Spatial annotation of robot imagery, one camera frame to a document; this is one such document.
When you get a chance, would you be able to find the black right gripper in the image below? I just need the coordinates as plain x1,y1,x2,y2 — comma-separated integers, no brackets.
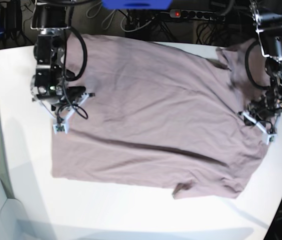
35,85,86,113

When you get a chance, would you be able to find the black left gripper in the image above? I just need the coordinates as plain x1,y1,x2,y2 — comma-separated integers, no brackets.
247,92,282,125

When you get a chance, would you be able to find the mauve pink t-shirt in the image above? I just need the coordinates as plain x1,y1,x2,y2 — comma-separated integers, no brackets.
51,34,269,199

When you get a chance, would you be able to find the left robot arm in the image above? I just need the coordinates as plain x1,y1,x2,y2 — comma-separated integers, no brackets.
245,0,282,123

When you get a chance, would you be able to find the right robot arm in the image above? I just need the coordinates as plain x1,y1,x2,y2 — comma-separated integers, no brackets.
30,0,88,112

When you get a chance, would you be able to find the blue plastic box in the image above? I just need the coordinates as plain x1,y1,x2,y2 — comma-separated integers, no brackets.
102,0,172,10

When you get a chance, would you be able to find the black power strip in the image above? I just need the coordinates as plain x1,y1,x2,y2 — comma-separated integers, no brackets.
169,9,226,22

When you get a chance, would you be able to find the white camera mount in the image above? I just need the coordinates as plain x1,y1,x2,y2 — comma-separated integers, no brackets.
237,111,281,145
31,92,96,135

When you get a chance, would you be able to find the white coiled cable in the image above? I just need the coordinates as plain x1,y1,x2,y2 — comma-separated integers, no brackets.
86,4,118,31

